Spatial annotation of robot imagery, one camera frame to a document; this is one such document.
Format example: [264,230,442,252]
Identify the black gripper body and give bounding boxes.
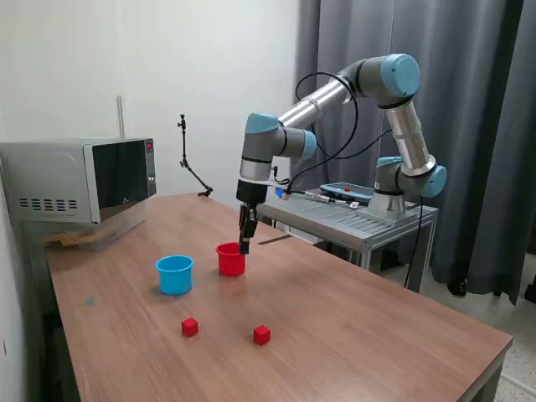
[235,178,267,207]

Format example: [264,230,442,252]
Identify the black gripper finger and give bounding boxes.
[242,204,259,255]
[238,204,248,248]

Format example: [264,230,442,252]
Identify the red plastic cup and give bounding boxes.
[215,241,249,277]

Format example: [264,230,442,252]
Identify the blue plastic cup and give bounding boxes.
[155,254,195,296]

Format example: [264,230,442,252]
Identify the blue teach pendant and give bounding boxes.
[320,182,374,202]

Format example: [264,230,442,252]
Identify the wooden slats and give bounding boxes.
[41,231,101,249]

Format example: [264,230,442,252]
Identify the silver microwave oven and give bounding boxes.
[0,137,158,226]

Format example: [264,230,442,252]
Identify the black shoe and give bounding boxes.
[446,276,468,298]

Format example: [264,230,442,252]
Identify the grey curtain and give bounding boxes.
[289,0,536,305]

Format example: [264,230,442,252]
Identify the silver connector with cable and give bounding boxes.
[292,188,353,205]

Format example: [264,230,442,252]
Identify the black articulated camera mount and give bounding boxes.
[175,112,215,198]

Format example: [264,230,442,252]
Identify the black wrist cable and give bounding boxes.
[286,71,394,193]

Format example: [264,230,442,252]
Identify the black base cable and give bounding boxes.
[401,193,424,288]

